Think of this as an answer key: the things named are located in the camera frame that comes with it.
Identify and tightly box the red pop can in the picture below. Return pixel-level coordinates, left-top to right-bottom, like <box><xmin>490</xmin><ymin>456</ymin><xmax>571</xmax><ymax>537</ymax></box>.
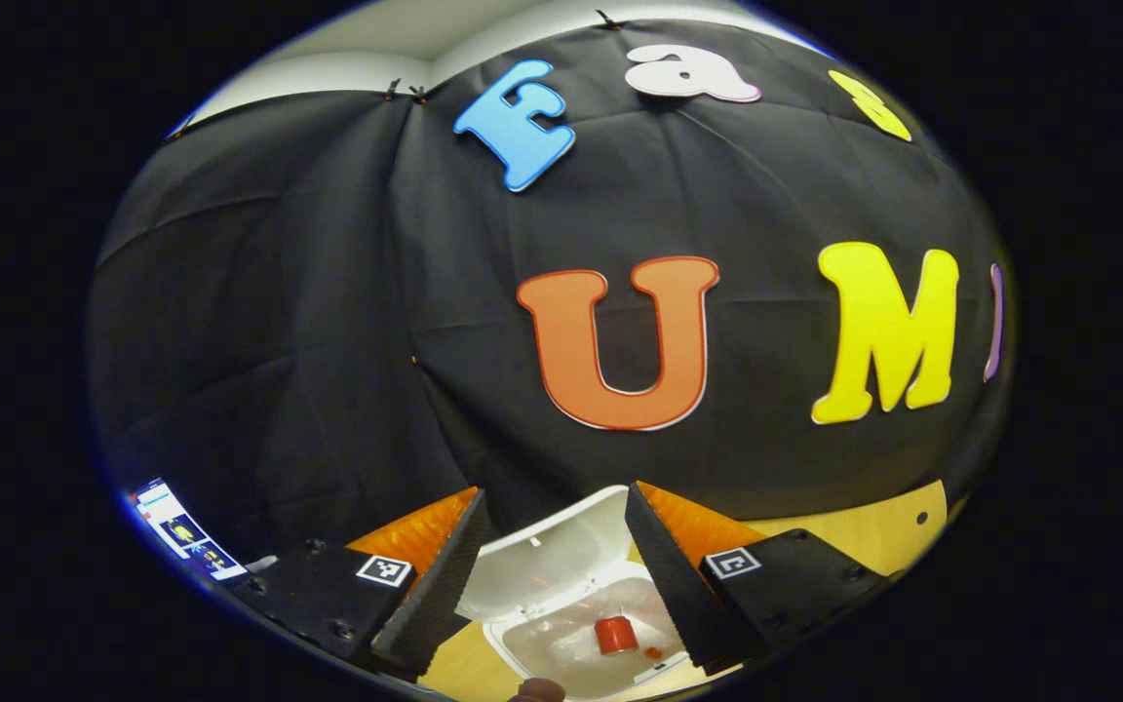
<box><xmin>594</xmin><ymin>615</ymin><xmax>640</xmax><ymax>656</ymax></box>

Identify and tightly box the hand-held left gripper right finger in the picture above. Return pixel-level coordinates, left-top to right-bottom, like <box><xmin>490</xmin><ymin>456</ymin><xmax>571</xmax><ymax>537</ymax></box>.
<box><xmin>624</xmin><ymin>481</ymin><xmax>894</xmax><ymax>676</ymax></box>

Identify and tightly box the black backdrop cloth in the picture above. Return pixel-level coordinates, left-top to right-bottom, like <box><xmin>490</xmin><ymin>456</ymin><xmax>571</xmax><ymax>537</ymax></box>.
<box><xmin>89</xmin><ymin>18</ymin><xmax>1016</xmax><ymax>566</ymax></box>

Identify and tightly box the white desktop garbage bin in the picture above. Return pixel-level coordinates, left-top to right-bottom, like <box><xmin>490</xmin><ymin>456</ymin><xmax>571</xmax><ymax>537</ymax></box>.
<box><xmin>454</xmin><ymin>485</ymin><xmax>718</xmax><ymax>701</ymax></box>

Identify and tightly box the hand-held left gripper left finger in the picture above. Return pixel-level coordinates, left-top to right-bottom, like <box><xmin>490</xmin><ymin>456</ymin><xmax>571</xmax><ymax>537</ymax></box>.
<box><xmin>230</xmin><ymin>487</ymin><xmax>492</xmax><ymax>681</ymax></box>

